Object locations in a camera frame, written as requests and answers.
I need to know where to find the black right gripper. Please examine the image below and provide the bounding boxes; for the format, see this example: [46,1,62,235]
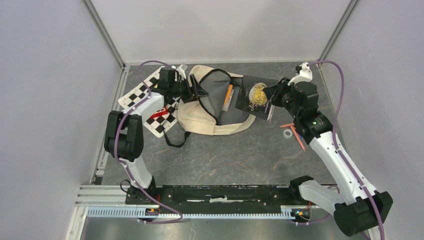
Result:
[264,76,301,119]

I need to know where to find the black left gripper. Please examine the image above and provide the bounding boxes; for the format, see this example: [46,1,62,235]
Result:
[170,74,209,104]

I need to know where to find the black Moon and Sixpence book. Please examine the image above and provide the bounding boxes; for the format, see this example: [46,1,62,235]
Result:
[235,75,279,122]

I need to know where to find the beige canvas backpack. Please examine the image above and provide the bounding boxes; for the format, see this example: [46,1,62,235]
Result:
[176,65,256,139]

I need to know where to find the orange Treehouse book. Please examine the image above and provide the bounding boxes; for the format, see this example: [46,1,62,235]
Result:
[224,84,234,105]

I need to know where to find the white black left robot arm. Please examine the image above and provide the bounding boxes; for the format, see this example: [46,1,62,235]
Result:
[104,67,208,204]

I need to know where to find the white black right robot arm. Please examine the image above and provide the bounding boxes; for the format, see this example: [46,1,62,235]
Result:
[263,79,394,239]

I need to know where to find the salmon pencil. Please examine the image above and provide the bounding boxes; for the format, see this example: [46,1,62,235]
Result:
[290,123,306,152]
[279,123,294,128]

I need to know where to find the clear tape roll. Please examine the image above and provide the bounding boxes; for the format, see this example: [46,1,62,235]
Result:
[282,129,294,139]

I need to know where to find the red plastic block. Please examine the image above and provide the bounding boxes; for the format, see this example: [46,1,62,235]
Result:
[150,111,168,119]

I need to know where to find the black white chessboard mat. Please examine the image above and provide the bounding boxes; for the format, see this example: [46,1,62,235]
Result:
[118,69,180,138]

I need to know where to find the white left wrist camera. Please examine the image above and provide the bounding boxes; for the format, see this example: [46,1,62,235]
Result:
[176,63,188,80]

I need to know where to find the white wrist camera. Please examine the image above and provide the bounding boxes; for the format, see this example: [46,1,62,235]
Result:
[288,62,313,86]
[176,63,188,80]

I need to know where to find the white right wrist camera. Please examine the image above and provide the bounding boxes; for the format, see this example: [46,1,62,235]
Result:
[288,62,313,86]

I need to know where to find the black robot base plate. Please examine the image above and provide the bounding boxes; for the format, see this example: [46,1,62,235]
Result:
[124,185,313,216]

